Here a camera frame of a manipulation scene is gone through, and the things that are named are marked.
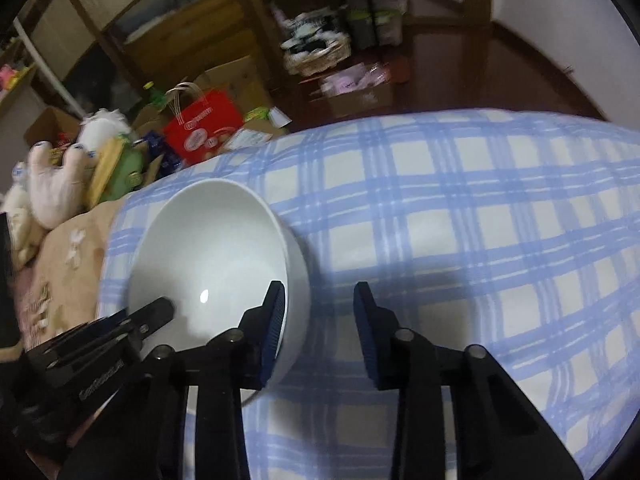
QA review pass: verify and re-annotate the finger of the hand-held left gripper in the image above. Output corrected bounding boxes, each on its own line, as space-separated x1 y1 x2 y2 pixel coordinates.
22 296 176 386

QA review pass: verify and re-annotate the red paper bag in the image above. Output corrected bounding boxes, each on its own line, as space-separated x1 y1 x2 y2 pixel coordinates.
162 82 246 166

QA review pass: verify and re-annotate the wicker basket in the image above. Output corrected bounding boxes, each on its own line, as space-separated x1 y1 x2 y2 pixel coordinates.
280 15 352 77

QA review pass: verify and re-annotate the wooden cabinet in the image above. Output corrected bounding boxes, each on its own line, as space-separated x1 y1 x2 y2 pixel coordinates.
15 0 301 111

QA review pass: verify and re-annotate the green yellow plush toy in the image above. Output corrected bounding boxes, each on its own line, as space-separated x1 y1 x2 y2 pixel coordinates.
90 132 151 208

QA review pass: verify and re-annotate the plain white bowl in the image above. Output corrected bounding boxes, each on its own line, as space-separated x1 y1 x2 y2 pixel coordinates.
126 178 311 407

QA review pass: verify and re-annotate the white haired plush doll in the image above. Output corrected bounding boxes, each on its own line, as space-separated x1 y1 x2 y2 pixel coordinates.
79 108 133 156

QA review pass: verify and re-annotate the large cardboard box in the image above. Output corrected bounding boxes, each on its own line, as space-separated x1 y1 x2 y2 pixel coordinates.
195 55 273 111

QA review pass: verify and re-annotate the cardboard box with pink packets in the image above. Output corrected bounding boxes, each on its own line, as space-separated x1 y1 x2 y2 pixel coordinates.
320 62 393 118

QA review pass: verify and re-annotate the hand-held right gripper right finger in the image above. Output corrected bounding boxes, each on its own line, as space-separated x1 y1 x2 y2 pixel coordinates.
352 281 585 480

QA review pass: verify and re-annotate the blue plaid blanket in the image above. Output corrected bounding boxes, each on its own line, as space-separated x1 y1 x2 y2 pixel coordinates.
97 107 640 480

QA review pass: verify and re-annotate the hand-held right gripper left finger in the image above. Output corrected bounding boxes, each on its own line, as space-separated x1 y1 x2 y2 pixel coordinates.
57 280 287 480

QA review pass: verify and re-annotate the blue packet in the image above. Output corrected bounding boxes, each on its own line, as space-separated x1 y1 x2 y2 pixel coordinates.
145 130 182 171

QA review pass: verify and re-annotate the small cardboard box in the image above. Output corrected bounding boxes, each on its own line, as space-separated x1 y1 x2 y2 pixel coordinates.
24 106 81 148

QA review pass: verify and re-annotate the plastic storage box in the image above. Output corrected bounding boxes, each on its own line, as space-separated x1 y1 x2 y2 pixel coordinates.
372 0 407 46

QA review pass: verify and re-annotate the beige flower print blanket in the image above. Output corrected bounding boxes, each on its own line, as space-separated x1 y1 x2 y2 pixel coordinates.
0 205 132 366

